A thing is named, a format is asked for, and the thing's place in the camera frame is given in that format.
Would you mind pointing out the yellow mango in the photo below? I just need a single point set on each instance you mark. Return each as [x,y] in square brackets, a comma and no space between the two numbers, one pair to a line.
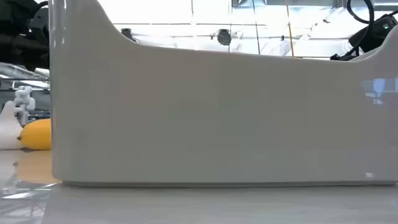
[37,135]

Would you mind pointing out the beige pear-shaped squash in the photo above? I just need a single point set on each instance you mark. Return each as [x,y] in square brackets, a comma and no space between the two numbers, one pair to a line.
[7,130]

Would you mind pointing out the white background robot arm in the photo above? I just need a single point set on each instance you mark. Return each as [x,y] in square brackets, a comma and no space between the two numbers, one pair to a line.
[24,102]

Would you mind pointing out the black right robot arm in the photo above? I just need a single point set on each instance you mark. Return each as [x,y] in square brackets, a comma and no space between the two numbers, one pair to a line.
[373,37]

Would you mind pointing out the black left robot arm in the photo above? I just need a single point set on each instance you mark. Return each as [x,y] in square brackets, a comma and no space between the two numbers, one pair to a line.
[21,46]

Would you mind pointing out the grey plastic basket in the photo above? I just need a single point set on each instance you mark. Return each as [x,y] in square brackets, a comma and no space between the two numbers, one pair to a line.
[199,118]

